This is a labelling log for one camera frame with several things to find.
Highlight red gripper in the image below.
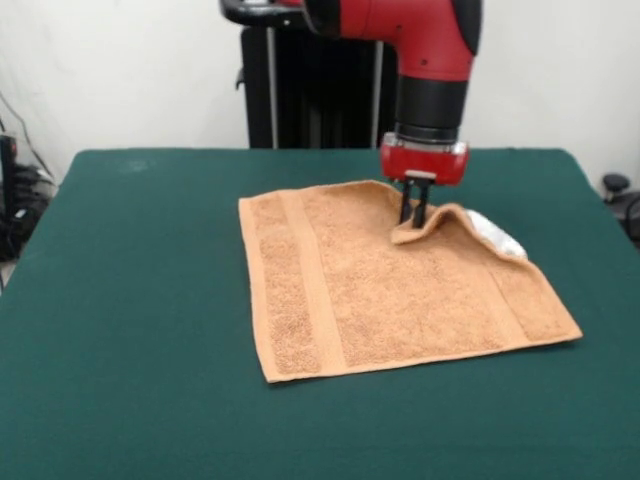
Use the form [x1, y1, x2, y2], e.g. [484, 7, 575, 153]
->
[379, 132, 471, 229]

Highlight tan terry towel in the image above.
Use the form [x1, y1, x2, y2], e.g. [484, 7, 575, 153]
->
[237, 179, 584, 386]

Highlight dark green table cloth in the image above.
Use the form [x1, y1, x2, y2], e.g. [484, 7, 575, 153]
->
[0, 147, 640, 480]

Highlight black equipment box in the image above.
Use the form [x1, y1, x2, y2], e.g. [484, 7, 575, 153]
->
[0, 133, 31, 262]

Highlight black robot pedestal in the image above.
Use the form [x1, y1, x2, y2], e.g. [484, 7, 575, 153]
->
[219, 0, 401, 150]

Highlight grey cables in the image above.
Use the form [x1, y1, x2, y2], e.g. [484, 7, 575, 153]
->
[0, 89, 62, 201]

